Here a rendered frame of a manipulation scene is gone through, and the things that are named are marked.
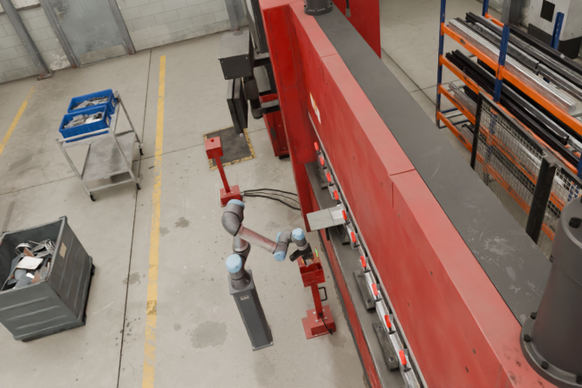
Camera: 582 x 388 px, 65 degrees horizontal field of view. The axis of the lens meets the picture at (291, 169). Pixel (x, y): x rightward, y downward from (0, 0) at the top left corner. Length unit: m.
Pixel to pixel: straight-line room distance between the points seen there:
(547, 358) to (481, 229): 0.44
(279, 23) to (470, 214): 2.30
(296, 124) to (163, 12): 6.26
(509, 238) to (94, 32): 9.14
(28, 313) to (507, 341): 4.01
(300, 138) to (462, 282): 2.76
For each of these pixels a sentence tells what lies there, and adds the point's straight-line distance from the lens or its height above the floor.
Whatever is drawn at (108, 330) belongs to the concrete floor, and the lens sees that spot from 4.63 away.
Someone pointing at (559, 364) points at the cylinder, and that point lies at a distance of 1.22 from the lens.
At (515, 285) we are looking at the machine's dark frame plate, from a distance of 1.38.
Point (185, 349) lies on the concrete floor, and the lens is 4.19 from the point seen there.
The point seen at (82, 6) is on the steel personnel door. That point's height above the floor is 1.09.
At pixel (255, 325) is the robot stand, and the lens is 3.72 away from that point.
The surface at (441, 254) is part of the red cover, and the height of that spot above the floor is 2.30.
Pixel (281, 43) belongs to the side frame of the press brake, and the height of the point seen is 2.02.
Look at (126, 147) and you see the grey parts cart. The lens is 6.20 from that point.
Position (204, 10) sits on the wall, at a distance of 9.70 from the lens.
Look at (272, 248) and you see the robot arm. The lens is 2.98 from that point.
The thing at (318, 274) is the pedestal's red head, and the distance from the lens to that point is 3.33.
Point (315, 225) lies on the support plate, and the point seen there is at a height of 1.00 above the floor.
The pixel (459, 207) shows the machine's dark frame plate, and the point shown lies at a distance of 1.56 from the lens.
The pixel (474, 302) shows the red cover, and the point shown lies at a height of 2.30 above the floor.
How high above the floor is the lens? 3.38
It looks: 38 degrees down
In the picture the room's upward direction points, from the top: 12 degrees counter-clockwise
